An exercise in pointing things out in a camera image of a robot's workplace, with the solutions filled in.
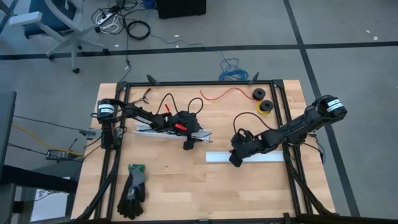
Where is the white duct cover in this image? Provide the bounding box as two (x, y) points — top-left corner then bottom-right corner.
(205, 151), (285, 163)

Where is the grey metal clamp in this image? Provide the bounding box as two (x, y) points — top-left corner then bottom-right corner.
(79, 129), (98, 140)

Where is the white power strip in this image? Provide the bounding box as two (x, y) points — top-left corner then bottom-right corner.
(95, 8), (121, 26)

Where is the black side desk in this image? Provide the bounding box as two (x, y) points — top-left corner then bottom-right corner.
(0, 164), (78, 224)

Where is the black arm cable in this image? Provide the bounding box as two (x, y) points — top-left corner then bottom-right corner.
(232, 111), (269, 134)
(154, 92), (205, 116)

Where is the black power adapter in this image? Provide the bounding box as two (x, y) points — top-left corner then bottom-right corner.
(45, 149), (72, 161)

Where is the white office chair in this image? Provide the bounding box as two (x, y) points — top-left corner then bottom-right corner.
(8, 0), (108, 75)

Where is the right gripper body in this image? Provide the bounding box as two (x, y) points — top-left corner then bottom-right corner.
(231, 129), (262, 154)

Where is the black coiled cable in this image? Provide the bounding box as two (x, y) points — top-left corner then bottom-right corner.
(126, 20), (152, 40)

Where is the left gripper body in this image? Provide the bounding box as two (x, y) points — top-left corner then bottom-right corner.
(173, 110), (203, 138)

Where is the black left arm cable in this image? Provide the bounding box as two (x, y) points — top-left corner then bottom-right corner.
(154, 92), (205, 116)

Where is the black aluminium table frame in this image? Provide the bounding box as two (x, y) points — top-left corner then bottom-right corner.
(70, 73), (338, 224)

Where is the yellow floor cable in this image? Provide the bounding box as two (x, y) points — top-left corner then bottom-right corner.
(12, 124), (85, 157)

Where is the thin red wire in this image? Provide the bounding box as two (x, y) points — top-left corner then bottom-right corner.
(200, 87), (255, 102)

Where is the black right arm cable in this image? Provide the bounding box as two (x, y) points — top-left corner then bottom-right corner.
(232, 111), (269, 134)

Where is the dark grey desk panel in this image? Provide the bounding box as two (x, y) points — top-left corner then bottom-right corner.
(0, 90), (17, 175)

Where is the blue coiled cable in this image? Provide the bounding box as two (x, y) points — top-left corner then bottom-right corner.
(218, 57), (249, 82)

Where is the black wire cutter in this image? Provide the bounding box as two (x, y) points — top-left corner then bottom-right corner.
(132, 88), (153, 106)

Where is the black box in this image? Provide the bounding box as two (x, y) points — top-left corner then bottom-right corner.
(155, 0), (207, 19)

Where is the white slotted cable duct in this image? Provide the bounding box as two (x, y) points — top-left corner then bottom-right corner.
(133, 122), (214, 144)

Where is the black grey work glove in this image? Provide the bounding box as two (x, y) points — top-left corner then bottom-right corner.
(117, 164), (147, 220)

